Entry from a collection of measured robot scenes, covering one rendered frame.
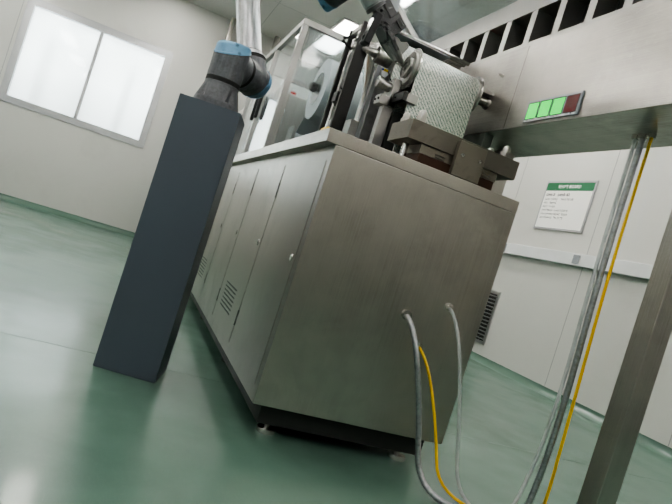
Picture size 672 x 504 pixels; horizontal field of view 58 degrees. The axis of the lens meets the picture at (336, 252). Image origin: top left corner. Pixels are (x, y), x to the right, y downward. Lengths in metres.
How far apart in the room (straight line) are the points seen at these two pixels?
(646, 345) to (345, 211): 0.84
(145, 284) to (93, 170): 5.51
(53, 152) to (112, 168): 0.63
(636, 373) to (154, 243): 1.41
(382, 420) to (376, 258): 0.49
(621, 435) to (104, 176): 6.52
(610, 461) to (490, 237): 0.71
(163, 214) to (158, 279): 0.21
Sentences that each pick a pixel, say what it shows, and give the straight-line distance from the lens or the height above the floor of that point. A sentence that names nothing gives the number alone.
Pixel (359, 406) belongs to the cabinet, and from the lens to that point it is 1.85.
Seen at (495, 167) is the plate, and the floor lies 0.99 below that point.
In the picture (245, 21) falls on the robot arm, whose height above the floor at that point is 1.25.
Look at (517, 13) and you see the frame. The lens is 2.44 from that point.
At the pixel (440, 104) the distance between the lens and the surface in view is 2.15.
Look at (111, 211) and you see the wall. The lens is 7.45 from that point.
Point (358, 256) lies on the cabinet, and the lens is 1.75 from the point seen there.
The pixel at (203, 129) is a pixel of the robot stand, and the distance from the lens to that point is 1.99.
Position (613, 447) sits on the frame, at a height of 0.33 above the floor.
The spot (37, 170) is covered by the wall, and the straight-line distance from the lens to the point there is 7.51.
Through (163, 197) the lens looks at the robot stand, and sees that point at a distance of 1.99.
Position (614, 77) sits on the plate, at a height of 1.24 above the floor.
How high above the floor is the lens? 0.58
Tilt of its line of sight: level
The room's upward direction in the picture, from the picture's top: 18 degrees clockwise
